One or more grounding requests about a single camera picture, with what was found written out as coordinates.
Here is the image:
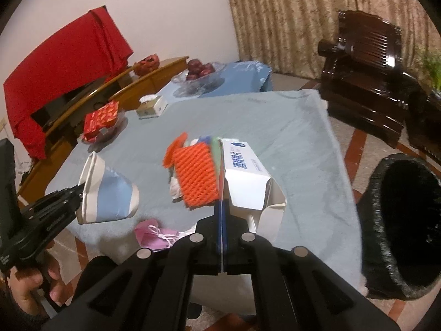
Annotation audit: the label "beige patterned curtain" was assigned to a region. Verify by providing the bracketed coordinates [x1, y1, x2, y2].
[230, 0, 440, 79]

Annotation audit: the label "person's left hand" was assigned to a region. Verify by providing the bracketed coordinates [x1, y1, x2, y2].
[7, 252, 68, 317]

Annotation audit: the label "tissue box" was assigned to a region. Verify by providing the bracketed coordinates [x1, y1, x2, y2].
[136, 94, 168, 119]

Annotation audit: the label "dark wooden armchair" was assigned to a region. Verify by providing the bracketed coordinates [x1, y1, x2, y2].
[318, 10, 440, 161]

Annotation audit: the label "white blue carton box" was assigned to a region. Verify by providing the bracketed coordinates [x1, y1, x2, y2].
[221, 138, 287, 243]

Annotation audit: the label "glass fruit bowl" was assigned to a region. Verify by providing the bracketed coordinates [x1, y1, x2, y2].
[171, 62, 227, 98]

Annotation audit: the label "blue white paper cup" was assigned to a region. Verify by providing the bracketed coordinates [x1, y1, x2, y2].
[76, 152, 140, 224]

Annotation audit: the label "dark red apples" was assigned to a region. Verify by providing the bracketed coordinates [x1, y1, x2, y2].
[186, 59, 215, 81]

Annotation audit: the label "light blue tablecloth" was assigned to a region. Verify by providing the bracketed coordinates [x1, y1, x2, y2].
[44, 89, 373, 316]

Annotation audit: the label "clear plastic snack tray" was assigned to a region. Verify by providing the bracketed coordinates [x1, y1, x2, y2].
[80, 110, 128, 144]

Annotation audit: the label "red cloth cover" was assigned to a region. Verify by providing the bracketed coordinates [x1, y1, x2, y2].
[3, 7, 133, 160]

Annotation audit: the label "red snack packet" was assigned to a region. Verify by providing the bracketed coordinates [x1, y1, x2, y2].
[83, 101, 119, 142]

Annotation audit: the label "green potted plant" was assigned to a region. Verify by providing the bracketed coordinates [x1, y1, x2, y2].
[418, 48, 441, 95]

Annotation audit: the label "orange foam fruit net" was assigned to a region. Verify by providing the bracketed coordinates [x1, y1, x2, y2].
[173, 143, 219, 208]

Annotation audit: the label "blue side table cover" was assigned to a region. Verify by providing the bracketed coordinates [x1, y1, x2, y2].
[157, 61, 273, 104]

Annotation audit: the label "black trash bin bag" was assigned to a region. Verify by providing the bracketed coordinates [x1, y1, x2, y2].
[357, 154, 440, 300]

